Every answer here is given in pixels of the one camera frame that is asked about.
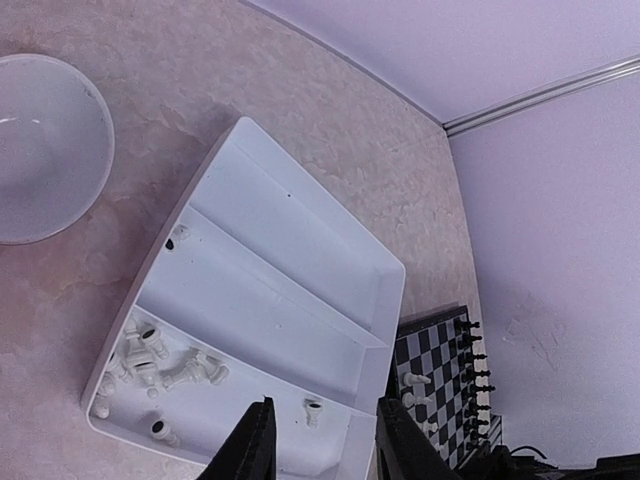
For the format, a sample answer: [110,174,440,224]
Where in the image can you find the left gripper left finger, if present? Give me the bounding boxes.
[197,397,277,480]

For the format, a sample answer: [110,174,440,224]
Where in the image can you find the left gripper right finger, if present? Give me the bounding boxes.
[375,397,460,480]

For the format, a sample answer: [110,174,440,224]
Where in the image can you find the white chess piece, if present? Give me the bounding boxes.
[401,392,433,409]
[402,372,432,387]
[303,398,324,429]
[164,224,191,251]
[150,419,180,448]
[420,420,439,435]

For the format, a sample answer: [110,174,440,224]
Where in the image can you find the black white chess board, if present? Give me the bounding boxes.
[387,306,502,470]

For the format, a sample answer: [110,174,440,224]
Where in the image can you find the white divided plastic tray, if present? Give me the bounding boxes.
[81,117,406,479]

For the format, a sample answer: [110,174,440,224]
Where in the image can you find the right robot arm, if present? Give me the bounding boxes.
[457,442,639,480]

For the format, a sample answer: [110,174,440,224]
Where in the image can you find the white chess piece in tray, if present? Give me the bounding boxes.
[303,398,324,429]
[150,419,180,448]
[164,224,191,251]

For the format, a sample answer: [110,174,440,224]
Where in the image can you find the row of black chess pieces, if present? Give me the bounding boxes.
[453,316,495,446]

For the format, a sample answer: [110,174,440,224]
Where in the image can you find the pile of white chess pieces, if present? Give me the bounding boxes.
[90,317,230,419]

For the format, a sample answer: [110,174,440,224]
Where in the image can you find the orange white bowl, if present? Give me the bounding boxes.
[1,53,115,245]

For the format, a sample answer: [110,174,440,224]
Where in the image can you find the right aluminium frame post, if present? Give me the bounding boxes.
[442,55,639,138]

